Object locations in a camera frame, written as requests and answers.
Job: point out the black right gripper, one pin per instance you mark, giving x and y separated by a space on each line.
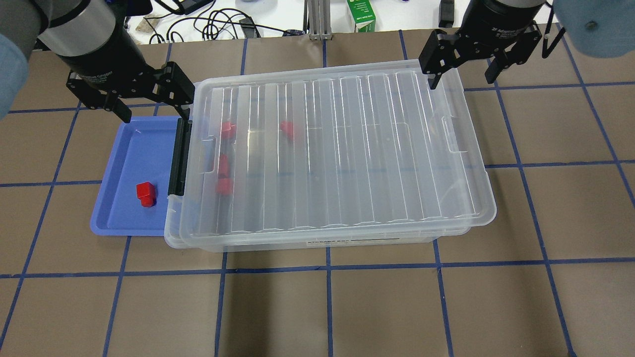
498 22

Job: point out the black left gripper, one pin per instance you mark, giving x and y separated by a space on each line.
101 58

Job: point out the red block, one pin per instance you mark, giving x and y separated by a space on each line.
224 166
224 186
287 128
228 130
146 194

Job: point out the clear plastic box lid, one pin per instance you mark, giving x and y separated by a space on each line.
337 148

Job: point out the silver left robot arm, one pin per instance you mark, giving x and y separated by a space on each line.
23 23

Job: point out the red block in box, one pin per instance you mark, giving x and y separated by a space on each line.
228 130
224 166
287 128
224 186

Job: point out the clear plastic storage box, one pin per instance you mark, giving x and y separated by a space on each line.
317 168

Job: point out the blue plastic tray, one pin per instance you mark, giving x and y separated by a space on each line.
142 152

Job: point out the black power adapter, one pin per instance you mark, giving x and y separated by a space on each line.
191 6

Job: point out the green white carton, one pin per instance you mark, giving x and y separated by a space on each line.
362 16

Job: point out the black box latch handle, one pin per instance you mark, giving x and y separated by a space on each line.
178 173

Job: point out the aluminium frame post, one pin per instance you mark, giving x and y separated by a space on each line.
317 20

